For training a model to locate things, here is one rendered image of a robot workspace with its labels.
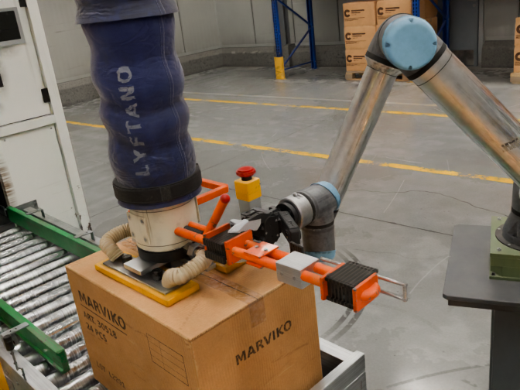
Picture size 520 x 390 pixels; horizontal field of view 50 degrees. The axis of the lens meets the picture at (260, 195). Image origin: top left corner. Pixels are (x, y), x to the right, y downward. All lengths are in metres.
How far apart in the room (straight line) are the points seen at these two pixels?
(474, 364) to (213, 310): 1.61
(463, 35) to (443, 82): 8.64
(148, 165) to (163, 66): 0.23
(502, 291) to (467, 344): 1.08
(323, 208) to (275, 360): 0.40
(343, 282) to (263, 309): 0.35
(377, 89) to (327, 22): 9.88
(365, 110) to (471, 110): 0.28
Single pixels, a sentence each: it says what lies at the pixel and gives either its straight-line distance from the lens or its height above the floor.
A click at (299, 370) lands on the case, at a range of 1.55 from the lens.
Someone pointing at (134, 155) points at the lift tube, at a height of 1.29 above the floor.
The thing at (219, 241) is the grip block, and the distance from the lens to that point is 1.29.
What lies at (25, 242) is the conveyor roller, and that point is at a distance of 3.10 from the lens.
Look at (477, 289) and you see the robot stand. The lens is 1.74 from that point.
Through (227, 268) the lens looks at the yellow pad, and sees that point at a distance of 1.45.
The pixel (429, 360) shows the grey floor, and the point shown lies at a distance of 2.69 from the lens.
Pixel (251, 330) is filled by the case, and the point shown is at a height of 0.88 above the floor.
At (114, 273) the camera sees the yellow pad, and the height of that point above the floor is 0.97.
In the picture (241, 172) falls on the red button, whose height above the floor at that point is 1.04.
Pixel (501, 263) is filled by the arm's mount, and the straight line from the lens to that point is 1.78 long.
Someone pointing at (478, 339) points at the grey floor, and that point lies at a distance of 2.85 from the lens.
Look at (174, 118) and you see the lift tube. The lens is 1.34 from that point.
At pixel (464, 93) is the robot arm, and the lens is 1.42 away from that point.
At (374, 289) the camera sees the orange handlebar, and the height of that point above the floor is 1.09.
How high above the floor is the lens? 1.63
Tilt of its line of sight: 20 degrees down
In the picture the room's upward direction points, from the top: 7 degrees counter-clockwise
